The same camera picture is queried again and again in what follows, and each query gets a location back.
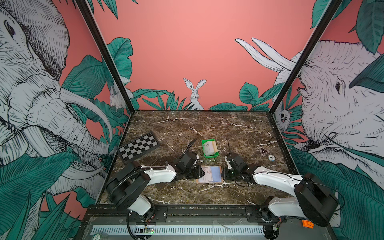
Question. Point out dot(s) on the right black frame post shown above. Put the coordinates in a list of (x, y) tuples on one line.
[(324, 21)]

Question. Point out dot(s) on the small round white sticker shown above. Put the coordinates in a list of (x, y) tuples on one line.
[(271, 157)]

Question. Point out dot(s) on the black frame post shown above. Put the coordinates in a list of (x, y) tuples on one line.
[(97, 36), (324, 21)]

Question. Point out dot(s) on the left black frame post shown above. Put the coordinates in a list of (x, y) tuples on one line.
[(97, 36)]

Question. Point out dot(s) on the green plastic card tray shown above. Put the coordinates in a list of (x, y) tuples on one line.
[(209, 157)]

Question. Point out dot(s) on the triangle marker sticker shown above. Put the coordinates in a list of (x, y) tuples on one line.
[(263, 151)]

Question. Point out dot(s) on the orange connector block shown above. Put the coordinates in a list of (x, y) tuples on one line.
[(307, 224)]

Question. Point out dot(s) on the black white checkerboard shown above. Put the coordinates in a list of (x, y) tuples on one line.
[(138, 147)]

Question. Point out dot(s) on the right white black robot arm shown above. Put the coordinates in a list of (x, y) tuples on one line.
[(310, 198)]

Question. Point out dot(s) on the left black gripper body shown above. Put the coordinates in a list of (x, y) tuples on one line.
[(194, 173)]

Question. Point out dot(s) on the tan leather card holder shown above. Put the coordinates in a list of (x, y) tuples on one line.
[(212, 175)]

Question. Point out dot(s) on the black mounting rail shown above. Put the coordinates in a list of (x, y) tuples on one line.
[(164, 212)]

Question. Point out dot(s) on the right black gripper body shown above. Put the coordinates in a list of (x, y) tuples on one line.
[(232, 175)]

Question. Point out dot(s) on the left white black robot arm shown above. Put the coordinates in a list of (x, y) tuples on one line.
[(126, 187)]

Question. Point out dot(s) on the white slotted cable duct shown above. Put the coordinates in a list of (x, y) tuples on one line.
[(175, 230)]

